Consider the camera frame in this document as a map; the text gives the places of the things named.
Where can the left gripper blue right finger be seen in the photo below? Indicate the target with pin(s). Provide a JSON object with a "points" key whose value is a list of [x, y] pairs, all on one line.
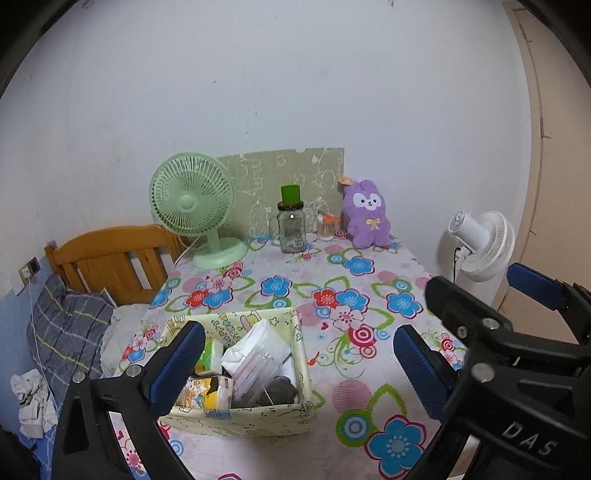
{"points": [[426, 369]]}

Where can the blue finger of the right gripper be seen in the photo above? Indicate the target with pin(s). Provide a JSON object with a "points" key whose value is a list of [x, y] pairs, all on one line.
{"points": [[535, 285], [472, 321]]}

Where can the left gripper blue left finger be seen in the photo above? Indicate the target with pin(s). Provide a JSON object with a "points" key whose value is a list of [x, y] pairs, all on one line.
{"points": [[170, 367]]}

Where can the yellow cartoon tissue pack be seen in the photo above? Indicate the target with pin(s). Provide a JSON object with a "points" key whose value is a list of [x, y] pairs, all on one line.
{"points": [[211, 393]]}

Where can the white cloth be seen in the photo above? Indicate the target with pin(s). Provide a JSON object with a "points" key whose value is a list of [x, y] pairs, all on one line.
{"points": [[37, 413], [264, 337]]}

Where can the green tissue pack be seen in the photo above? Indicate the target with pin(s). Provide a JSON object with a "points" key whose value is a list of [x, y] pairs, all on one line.
{"points": [[209, 362]]}

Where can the beige door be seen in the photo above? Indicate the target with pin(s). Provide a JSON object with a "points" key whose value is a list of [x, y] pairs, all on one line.
{"points": [[545, 102]]}

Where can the white floor fan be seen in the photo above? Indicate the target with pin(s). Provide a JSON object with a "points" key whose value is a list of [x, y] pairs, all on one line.
{"points": [[486, 243]]}

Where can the floral tablecloth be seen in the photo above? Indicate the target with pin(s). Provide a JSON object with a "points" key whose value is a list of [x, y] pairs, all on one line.
{"points": [[369, 423]]}

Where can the yellow cartoon storage box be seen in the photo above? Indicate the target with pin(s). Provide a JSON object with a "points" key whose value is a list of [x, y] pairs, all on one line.
{"points": [[280, 418]]}

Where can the grey plaid pillow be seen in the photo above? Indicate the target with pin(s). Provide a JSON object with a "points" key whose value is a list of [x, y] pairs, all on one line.
{"points": [[65, 334]]}

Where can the white crumpled cloth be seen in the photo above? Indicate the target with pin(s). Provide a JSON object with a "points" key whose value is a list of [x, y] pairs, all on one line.
{"points": [[37, 413]]}

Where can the wooden bed headboard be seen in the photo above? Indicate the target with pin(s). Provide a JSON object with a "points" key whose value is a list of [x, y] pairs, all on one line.
{"points": [[125, 261]]}

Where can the purple plush bunny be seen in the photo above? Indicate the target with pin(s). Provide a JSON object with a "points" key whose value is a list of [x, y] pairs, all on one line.
{"points": [[366, 220]]}

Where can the toothpick jar orange lid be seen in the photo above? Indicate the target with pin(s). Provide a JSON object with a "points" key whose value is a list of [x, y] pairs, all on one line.
{"points": [[327, 225]]}

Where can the green desk fan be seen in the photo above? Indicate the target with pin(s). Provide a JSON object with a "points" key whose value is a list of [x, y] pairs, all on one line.
{"points": [[191, 195]]}

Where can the glass mason jar mug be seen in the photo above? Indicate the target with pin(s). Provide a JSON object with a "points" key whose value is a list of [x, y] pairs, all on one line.
{"points": [[288, 228]]}

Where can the green cup on jar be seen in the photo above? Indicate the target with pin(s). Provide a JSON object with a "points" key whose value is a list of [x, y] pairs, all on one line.
{"points": [[290, 194]]}

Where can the green patterned board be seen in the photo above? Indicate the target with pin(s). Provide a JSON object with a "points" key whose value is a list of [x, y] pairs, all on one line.
{"points": [[258, 176]]}

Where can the wall power socket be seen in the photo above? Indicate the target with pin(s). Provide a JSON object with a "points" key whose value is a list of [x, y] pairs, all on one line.
{"points": [[29, 270]]}

